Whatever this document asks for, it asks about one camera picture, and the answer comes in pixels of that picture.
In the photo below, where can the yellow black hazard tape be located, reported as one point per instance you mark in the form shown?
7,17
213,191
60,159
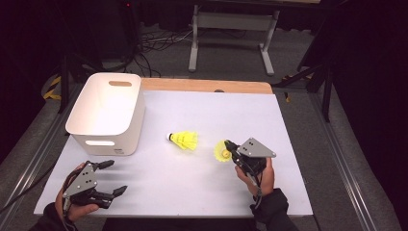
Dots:
51,88

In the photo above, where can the grey metal desk frame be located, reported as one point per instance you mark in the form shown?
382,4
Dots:
234,22

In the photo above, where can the wooden table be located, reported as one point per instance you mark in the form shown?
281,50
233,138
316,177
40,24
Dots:
205,86

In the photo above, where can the black tripod stand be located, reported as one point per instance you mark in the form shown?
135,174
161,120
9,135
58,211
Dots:
320,77

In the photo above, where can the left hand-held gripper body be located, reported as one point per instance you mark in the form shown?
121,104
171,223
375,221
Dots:
81,184

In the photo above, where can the yellow shuttlecock white cork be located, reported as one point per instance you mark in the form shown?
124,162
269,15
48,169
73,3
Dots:
179,140

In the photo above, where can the person's left hand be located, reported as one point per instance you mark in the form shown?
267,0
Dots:
80,210

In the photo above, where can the person's right hand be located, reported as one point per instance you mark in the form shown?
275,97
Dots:
261,183

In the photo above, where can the black metal stand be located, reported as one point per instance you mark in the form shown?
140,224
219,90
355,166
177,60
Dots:
65,80

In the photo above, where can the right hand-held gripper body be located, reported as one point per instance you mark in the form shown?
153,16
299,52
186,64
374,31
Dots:
253,154

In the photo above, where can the white plastic storage bin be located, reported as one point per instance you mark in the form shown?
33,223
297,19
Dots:
106,112

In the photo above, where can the aluminium floor rail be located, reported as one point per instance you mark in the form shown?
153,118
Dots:
35,157
340,160

